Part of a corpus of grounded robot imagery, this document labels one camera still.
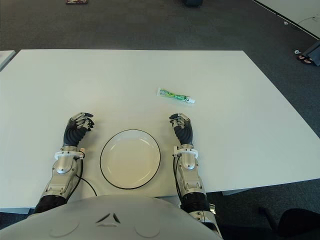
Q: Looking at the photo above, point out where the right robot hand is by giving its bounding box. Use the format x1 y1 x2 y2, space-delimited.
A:
169 112 195 146

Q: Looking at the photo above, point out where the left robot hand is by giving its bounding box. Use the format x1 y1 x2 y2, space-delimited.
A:
62 111 96 148

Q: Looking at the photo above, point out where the green white toothpaste tube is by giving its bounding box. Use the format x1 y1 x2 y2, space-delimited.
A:
156 87 196 106

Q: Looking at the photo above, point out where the white plate black rim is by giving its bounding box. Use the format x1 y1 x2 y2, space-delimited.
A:
99 128 162 190

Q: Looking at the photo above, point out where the grey robot torso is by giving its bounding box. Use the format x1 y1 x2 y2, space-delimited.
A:
0 194 221 240

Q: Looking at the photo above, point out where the white side table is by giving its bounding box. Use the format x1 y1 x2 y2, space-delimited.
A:
0 50 16 72

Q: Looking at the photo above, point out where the dark round floor object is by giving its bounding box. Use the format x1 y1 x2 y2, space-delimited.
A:
180 0 204 8

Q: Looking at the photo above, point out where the black red sandal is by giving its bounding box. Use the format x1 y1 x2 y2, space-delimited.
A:
296 54 313 65

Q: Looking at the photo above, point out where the black office chair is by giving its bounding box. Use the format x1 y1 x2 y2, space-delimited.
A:
258 206 320 238

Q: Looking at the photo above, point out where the blue grey box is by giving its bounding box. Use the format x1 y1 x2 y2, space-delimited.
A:
301 41 320 66

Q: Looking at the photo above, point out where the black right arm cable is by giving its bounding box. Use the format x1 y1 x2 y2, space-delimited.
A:
173 156 183 208

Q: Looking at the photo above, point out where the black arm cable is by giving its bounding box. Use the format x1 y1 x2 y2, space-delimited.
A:
173 156 183 208
74 154 99 197

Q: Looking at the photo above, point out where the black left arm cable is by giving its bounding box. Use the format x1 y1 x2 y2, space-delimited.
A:
74 154 99 197

